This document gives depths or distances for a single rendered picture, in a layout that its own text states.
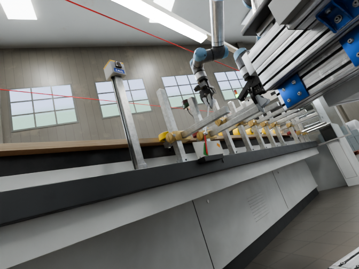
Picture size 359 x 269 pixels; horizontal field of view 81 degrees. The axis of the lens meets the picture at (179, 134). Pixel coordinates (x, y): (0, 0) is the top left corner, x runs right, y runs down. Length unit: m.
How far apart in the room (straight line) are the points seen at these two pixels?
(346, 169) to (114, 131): 5.30
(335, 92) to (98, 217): 0.87
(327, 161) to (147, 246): 3.11
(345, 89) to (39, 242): 0.99
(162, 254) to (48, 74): 6.71
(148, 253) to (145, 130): 5.56
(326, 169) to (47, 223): 3.54
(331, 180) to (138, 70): 6.12
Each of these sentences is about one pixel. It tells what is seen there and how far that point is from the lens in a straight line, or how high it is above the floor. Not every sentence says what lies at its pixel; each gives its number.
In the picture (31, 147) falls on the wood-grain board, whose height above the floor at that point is 0.88.
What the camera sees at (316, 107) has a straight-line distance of 3.62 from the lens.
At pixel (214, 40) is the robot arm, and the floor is 1.34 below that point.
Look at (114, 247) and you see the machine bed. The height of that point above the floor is 0.44.
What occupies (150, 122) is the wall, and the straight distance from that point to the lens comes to 6.63.
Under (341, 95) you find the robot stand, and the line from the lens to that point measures 0.85.
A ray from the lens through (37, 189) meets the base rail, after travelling 0.71.
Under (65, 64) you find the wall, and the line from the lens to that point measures 7.55.
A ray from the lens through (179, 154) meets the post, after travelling 1.06.
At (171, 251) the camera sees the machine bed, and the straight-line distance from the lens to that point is 1.19.
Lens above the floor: 0.56
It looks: 15 degrees up
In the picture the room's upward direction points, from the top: 18 degrees counter-clockwise
